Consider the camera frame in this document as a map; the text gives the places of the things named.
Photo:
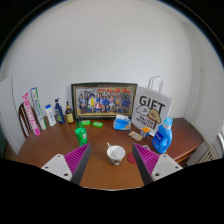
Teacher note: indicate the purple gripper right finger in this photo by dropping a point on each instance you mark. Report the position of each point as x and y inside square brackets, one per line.
[152, 166]

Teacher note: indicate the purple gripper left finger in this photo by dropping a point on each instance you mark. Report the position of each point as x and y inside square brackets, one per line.
[70, 166]

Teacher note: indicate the green plastic bottle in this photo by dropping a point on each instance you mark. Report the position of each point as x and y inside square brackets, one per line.
[81, 133]

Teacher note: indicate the red round coaster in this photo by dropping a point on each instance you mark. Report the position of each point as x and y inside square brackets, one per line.
[131, 159]

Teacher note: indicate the blue detergent bottle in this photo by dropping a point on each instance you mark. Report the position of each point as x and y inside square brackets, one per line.
[163, 137]

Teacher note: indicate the small snack packet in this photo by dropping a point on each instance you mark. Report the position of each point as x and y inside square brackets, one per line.
[135, 136]

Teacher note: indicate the rubik's cube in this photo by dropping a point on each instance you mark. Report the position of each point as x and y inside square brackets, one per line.
[145, 132]

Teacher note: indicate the patterned paper cup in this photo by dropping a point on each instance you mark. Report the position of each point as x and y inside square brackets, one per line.
[120, 153]

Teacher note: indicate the white spoon in cup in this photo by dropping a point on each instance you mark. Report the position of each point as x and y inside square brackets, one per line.
[110, 148]

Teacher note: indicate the green soap bar left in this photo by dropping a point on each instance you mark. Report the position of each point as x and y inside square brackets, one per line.
[86, 122]

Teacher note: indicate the blue tissue pack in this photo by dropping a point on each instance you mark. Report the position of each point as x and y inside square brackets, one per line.
[122, 123]

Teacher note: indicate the amber pump bottle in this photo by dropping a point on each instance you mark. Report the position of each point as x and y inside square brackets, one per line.
[69, 113]

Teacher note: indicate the white lotion bottle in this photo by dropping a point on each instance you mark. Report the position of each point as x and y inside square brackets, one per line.
[50, 115]

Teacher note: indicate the white gift paper bag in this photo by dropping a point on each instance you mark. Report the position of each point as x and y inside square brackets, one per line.
[151, 106]

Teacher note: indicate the dark blue pump bottle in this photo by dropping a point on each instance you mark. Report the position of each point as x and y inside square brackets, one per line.
[59, 112]

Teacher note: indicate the framed group photo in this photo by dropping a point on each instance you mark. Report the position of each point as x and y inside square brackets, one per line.
[103, 100]

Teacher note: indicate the wooden chair back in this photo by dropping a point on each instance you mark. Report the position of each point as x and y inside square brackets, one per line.
[24, 121]

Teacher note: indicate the white radiator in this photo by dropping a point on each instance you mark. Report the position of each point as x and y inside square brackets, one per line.
[210, 155]

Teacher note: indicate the green white long box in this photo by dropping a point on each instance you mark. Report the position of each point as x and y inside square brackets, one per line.
[37, 107]

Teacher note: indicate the pink long box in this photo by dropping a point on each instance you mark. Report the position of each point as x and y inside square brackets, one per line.
[30, 114]

